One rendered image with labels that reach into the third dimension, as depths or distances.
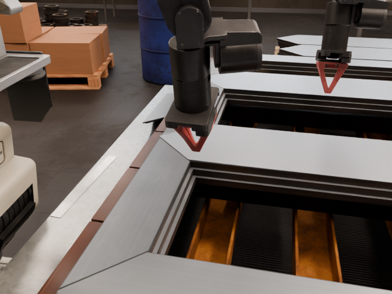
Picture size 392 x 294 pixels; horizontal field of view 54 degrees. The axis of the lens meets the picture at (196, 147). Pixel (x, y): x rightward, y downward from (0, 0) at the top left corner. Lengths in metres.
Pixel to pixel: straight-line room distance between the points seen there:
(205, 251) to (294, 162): 0.26
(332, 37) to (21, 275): 0.82
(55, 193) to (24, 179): 1.37
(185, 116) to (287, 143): 0.34
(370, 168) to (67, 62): 3.33
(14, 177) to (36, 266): 0.20
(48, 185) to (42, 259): 1.56
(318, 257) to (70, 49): 3.28
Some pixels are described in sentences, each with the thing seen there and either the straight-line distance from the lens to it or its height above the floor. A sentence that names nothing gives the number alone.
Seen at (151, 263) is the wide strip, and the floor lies 0.86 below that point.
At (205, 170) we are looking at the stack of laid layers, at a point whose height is 0.84.
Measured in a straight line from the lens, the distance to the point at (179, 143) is 0.84.
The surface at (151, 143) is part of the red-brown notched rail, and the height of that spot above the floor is 0.83.
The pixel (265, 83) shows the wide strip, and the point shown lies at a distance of 1.23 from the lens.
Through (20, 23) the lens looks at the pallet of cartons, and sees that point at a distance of 3.89.
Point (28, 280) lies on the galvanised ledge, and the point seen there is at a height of 0.68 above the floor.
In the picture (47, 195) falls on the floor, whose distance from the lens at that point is 2.32.
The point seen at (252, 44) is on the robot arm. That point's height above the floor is 1.12.
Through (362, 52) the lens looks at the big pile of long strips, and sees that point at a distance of 1.75.
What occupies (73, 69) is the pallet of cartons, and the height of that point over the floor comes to 0.20.
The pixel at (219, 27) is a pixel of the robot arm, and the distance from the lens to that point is 0.54.
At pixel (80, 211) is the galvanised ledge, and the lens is 0.97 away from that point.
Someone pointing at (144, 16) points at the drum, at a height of 0.64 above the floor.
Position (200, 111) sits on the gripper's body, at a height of 1.02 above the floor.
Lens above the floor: 1.24
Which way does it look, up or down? 28 degrees down
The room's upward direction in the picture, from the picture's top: straight up
